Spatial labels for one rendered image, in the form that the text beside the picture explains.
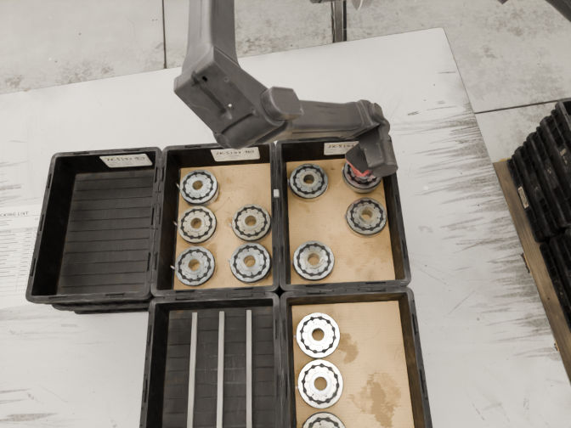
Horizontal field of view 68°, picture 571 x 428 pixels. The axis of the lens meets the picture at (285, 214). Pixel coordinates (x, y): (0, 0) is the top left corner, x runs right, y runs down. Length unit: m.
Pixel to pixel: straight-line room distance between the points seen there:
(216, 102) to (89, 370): 0.95
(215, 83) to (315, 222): 0.67
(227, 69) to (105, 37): 2.39
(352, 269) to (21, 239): 1.00
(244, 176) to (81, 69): 1.78
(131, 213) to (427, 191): 0.86
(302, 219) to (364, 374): 0.41
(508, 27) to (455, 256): 1.79
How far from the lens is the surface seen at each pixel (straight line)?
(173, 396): 1.12
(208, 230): 1.13
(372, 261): 1.11
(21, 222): 1.56
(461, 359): 1.26
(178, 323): 1.12
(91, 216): 1.30
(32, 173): 1.62
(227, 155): 1.18
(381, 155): 0.91
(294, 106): 0.59
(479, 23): 2.82
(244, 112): 0.55
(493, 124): 2.43
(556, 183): 1.87
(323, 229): 1.13
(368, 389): 1.07
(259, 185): 1.18
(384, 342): 1.08
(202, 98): 0.56
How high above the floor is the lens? 1.90
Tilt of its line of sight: 69 degrees down
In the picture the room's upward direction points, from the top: 10 degrees counter-clockwise
